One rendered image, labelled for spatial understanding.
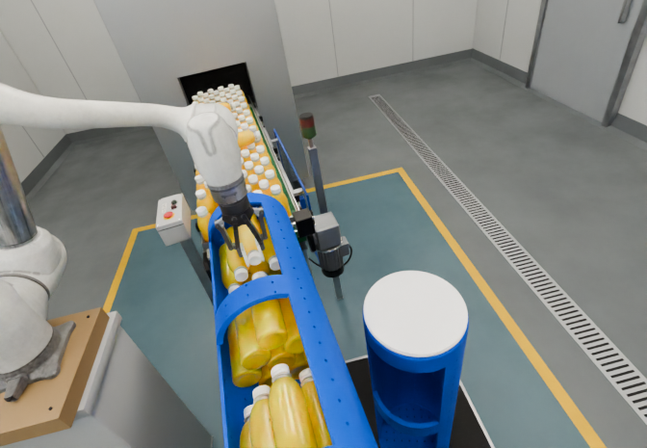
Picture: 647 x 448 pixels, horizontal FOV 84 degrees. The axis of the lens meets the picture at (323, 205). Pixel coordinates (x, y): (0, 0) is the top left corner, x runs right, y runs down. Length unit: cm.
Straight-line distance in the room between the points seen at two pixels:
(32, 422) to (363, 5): 524
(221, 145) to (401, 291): 64
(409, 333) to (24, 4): 557
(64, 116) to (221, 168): 31
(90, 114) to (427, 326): 93
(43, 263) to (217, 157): 67
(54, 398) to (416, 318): 95
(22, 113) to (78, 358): 69
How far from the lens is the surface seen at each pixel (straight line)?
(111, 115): 93
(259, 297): 89
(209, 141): 82
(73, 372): 126
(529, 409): 215
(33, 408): 126
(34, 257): 130
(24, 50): 605
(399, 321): 104
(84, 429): 137
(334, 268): 177
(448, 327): 104
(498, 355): 225
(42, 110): 89
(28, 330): 124
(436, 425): 137
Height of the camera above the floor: 189
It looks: 37 degrees down
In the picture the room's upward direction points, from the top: 10 degrees counter-clockwise
